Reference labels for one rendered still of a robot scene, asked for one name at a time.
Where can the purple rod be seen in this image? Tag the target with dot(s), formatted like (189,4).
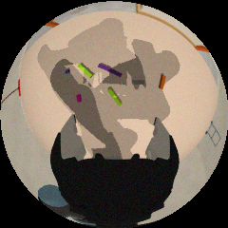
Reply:
(110,70)

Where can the lime green rod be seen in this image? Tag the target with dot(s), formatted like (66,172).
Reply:
(114,96)

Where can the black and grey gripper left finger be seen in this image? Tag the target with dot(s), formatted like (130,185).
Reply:
(67,149)

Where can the magenta rod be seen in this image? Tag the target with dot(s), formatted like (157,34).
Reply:
(79,98)

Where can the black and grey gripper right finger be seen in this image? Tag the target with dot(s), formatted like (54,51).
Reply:
(163,150)

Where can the olive green rod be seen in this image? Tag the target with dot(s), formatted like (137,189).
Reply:
(85,70)

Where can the orange rod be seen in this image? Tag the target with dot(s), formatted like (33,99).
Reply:
(162,82)

